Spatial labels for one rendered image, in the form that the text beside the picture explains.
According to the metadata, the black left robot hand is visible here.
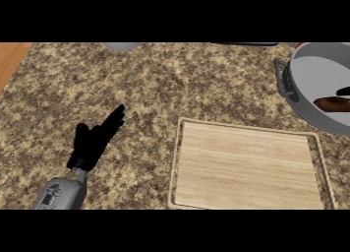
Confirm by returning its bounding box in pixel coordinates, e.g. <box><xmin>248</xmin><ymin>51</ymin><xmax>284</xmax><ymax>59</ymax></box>
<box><xmin>65</xmin><ymin>103</ymin><xmax>128</xmax><ymax>172</ymax></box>

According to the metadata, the brown sweet potato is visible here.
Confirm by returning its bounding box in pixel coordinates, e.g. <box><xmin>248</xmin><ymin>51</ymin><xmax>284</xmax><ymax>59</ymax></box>
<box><xmin>311</xmin><ymin>95</ymin><xmax>350</xmax><ymax>113</ymax></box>

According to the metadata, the pale wooden tray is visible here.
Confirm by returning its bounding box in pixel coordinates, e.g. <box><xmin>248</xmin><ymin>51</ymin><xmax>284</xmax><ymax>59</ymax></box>
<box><xmin>166</xmin><ymin>117</ymin><xmax>336</xmax><ymax>211</ymax></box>

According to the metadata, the pale grey rounded object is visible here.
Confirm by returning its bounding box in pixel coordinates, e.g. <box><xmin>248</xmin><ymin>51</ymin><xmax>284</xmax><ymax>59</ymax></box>
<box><xmin>103</xmin><ymin>42</ymin><xmax>140</xmax><ymax>52</ymax></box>

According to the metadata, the grey pot with black handle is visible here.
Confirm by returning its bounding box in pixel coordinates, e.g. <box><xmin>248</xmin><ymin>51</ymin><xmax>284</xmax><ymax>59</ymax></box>
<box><xmin>273</xmin><ymin>42</ymin><xmax>350</xmax><ymax>137</ymax></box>

